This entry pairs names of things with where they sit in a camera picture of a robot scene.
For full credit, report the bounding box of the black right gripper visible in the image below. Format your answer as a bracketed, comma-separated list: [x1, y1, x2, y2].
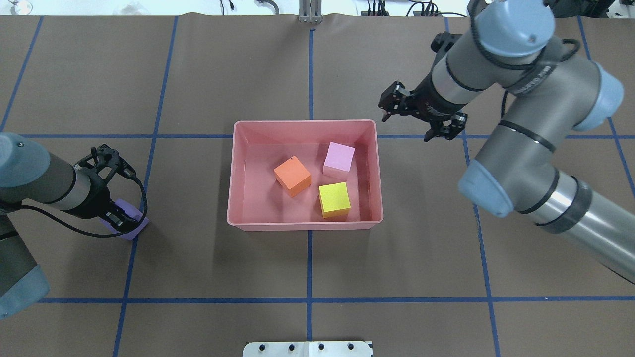
[378, 74, 468, 142]

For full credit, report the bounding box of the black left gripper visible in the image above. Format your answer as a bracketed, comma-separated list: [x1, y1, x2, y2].
[79, 176, 137, 233]

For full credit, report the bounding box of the purple foam block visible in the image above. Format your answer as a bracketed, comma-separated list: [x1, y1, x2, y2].
[100, 199, 150, 241]

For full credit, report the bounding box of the pink foam block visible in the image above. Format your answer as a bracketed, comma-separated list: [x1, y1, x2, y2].
[322, 142, 355, 181]

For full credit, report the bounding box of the yellow foam block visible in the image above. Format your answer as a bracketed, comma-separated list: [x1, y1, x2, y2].
[319, 181, 351, 219]

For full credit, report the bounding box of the orange foam block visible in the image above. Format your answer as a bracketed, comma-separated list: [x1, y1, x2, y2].
[273, 156, 312, 197]

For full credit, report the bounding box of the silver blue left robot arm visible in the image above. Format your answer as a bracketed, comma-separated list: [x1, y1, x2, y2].
[0, 133, 149, 319]

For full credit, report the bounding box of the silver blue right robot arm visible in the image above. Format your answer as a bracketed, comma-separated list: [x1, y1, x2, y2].
[378, 0, 635, 282]

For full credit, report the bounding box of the pink plastic bin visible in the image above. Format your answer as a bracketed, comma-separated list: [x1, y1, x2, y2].
[227, 119, 384, 231]

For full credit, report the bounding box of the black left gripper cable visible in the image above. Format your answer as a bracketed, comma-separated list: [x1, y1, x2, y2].
[0, 171, 148, 238]

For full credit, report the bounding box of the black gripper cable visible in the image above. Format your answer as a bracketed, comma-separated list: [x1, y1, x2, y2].
[469, 0, 581, 117]
[0, 171, 148, 238]

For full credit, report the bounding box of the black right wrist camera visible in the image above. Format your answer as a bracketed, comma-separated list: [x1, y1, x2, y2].
[430, 31, 462, 57]

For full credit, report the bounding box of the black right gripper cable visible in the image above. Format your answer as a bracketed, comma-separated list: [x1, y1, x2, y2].
[469, 0, 581, 117]

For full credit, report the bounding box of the aluminium frame post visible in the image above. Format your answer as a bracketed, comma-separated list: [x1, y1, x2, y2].
[298, 0, 323, 24]

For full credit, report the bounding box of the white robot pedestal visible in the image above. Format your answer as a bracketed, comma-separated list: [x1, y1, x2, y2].
[242, 340, 374, 357]

